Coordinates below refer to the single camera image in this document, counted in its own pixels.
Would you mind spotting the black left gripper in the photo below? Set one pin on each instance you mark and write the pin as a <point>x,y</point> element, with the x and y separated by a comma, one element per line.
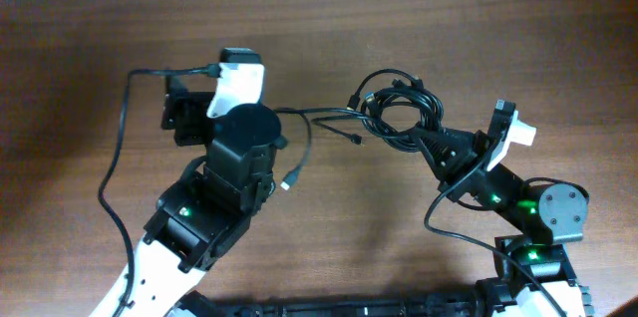
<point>188,113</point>

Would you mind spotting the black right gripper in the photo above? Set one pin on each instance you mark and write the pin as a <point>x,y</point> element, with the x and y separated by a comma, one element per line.
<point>468,146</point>

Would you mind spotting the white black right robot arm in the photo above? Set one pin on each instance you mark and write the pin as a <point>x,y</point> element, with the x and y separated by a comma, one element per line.
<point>534,276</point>

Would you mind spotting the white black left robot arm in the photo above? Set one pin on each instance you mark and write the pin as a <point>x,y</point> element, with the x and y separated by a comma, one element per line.
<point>204,213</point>

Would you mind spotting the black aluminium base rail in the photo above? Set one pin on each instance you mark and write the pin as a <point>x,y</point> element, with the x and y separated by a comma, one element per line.
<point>349,307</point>

